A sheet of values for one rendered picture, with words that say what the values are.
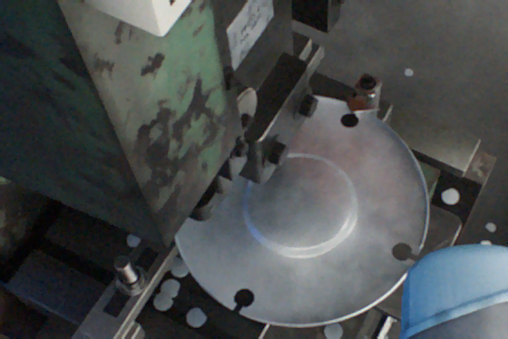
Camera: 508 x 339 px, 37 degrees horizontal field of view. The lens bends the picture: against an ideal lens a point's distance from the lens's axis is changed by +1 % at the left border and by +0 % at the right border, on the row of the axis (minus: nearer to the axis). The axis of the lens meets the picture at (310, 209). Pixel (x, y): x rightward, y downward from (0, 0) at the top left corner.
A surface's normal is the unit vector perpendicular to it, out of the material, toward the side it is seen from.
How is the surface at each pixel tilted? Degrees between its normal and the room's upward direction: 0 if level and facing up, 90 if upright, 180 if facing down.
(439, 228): 0
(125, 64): 90
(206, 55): 90
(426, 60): 0
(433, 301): 41
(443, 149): 0
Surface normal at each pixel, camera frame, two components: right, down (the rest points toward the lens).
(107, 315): 0.00, -0.44
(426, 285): -0.72, -0.37
